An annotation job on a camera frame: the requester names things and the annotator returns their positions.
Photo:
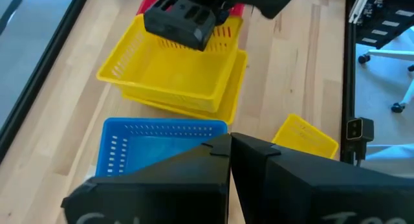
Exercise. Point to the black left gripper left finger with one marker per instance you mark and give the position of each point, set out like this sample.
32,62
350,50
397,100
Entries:
155,191

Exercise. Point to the blue plastic basket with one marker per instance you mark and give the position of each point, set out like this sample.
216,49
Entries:
145,152

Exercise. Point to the small black camera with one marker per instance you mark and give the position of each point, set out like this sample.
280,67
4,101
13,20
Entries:
359,130

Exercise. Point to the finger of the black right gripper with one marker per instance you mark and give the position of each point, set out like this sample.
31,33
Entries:
181,26

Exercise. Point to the yellow plastic basket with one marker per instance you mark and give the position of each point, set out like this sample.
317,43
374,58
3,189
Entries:
304,136
230,97
168,78

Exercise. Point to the red plastic basket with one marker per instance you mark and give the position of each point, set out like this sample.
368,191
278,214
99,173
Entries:
148,0

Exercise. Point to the black beam with silver brackets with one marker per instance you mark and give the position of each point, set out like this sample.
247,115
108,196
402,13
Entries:
388,23

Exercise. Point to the white office chair base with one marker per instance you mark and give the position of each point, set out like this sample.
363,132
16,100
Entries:
388,54

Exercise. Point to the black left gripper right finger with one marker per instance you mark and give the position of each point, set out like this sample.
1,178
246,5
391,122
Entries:
307,191

